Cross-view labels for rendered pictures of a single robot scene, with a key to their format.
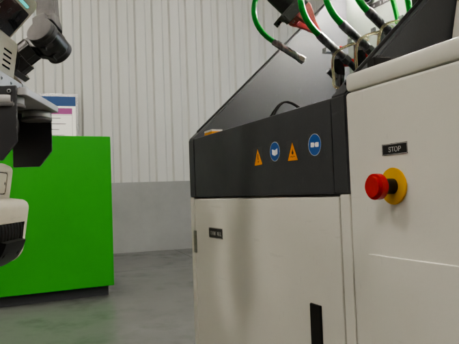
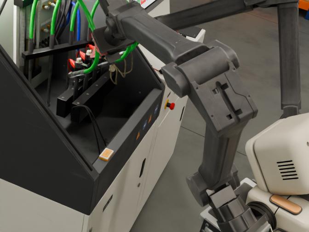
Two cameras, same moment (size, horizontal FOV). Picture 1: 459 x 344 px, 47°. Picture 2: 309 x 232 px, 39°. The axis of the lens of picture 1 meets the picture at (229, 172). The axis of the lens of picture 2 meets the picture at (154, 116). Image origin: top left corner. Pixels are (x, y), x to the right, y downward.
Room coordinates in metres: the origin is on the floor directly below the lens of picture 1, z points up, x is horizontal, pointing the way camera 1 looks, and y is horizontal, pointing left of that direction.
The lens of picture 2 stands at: (2.15, 0.84, 1.90)
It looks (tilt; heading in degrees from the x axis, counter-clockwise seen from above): 34 degrees down; 218
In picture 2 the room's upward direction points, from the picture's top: 13 degrees clockwise
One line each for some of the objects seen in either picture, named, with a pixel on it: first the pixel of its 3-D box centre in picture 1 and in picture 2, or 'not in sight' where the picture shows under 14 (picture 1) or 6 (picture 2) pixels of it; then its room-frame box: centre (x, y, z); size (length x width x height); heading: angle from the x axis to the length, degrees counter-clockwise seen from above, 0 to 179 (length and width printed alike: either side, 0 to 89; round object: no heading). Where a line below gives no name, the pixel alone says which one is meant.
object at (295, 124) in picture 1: (255, 159); (127, 140); (1.15, -0.06, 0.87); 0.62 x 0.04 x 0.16; 25
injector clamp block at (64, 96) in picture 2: not in sight; (88, 98); (1.14, -0.32, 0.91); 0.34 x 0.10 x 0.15; 25
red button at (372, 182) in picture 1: (382, 186); (170, 105); (0.72, -0.21, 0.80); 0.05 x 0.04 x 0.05; 25
